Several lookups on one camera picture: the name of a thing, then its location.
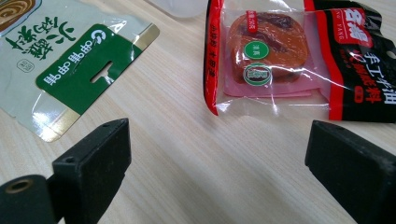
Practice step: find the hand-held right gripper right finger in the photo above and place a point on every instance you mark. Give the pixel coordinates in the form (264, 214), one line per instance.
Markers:
(351, 168)

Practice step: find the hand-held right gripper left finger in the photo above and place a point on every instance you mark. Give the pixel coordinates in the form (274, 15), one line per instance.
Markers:
(90, 165)

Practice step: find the green and white snack packet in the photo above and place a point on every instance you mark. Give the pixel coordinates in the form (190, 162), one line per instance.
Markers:
(77, 71)

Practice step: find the red and black seasoning packet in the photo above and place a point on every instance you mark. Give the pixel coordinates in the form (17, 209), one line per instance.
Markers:
(271, 46)

